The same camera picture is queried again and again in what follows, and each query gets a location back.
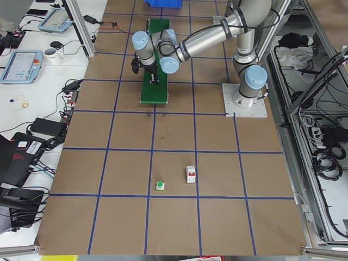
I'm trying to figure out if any blue teach pendant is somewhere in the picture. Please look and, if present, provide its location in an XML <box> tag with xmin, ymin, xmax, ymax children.
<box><xmin>38</xmin><ymin>8</ymin><xmax>73</xmax><ymax>33</ymax></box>
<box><xmin>1</xmin><ymin>51</ymin><xmax>44</xmax><ymax>84</ymax></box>

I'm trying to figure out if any green push button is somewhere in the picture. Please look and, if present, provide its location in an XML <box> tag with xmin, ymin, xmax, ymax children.
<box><xmin>156</xmin><ymin>181</ymin><xmax>165</xmax><ymax>191</ymax></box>

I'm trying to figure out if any black laptop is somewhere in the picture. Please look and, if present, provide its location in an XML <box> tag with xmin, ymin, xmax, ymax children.
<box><xmin>1</xmin><ymin>132</ymin><xmax>46</xmax><ymax>187</ymax></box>

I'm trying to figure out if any blue teach pendant far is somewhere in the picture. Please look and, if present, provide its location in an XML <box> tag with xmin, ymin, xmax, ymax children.
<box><xmin>38</xmin><ymin>8</ymin><xmax>73</xmax><ymax>33</ymax></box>

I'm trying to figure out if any blue plastic bin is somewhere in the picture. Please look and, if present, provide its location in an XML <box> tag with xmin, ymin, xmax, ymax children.
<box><xmin>144</xmin><ymin>0</ymin><xmax>183</xmax><ymax>9</ymax></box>

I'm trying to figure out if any blue teach pendant near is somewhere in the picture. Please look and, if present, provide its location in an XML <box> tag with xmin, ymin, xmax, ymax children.
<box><xmin>1</xmin><ymin>51</ymin><xmax>44</xmax><ymax>84</ymax></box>

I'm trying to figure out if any white mug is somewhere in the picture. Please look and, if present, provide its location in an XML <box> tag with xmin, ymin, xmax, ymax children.
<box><xmin>44</xmin><ymin>47</ymin><xmax>65</xmax><ymax>65</ymax></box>

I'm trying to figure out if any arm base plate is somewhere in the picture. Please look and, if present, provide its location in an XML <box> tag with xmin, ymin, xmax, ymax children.
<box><xmin>222</xmin><ymin>83</ymin><xmax>268</xmax><ymax>118</ymax></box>

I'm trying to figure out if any red black conveyor cable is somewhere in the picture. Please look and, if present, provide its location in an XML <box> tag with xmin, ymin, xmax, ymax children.
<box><xmin>92</xmin><ymin>21</ymin><xmax>134</xmax><ymax>39</ymax></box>

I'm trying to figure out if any black power adapter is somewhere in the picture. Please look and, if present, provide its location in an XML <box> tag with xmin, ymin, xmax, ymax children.
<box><xmin>30</xmin><ymin>118</ymin><xmax>66</xmax><ymax>136</ymax></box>

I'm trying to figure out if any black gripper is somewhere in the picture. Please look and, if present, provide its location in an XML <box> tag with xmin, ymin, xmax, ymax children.
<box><xmin>145</xmin><ymin>64</ymin><xmax>159</xmax><ymax>84</ymax></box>

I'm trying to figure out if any green conveyor belt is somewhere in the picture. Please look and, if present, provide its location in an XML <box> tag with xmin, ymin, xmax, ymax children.
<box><xmin>140</xmin><ymin>18</ymin><xmax>170</xmax><ymax>104</ymax></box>

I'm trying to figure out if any white red circuit breaker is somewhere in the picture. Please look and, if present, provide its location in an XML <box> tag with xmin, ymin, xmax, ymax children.
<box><xmin>186</xmin><ymin>165</ymin><xmax>196</xmax><ymax>184</ymax></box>

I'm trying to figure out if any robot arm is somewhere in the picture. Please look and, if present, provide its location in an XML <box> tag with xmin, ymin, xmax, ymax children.
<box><xmin>131</xmin><ymin>1</ymin><xmax>272</xmax><ymax>104</ymax></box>

